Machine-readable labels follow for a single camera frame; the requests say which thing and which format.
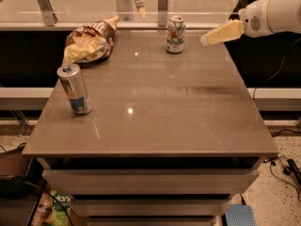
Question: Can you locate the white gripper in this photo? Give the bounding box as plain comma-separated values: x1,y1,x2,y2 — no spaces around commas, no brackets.
200,0,273,46

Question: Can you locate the white green 7up can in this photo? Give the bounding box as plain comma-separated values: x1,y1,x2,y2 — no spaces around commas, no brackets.
166,15,186,54

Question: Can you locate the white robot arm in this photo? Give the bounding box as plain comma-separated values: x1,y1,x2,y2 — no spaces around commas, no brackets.
200,0,301,46

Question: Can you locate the silver blue redbull can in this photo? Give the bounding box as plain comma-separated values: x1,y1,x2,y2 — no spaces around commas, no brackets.
57,64,92,115

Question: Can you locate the grey drawer cabinet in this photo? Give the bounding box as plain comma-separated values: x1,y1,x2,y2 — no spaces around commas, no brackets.
24,31,277,226

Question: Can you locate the brown yellow chip bag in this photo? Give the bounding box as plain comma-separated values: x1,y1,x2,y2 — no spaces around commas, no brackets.
62,16,119,65

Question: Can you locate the blue textured mat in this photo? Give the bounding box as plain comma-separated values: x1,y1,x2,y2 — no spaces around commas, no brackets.
225,204,257,226

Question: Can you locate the green snack bag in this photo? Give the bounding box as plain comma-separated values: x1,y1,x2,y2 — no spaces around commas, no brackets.
46,188,71,226

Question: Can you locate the brown bag on floor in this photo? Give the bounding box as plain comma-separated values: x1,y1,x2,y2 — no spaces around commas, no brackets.
0,143,30,177

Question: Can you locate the metal railing post middle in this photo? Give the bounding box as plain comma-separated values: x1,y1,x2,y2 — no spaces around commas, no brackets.
157,0,168,27

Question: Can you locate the metal railing post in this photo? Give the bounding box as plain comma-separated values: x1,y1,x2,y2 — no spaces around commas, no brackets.
157,0,168,27
37,0,57,26

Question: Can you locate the black power cable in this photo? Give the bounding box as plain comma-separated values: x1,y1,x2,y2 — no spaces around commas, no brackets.
262,155,301,202

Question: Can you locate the metal railing post left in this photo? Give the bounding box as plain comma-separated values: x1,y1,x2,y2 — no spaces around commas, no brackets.
37,0,57,26

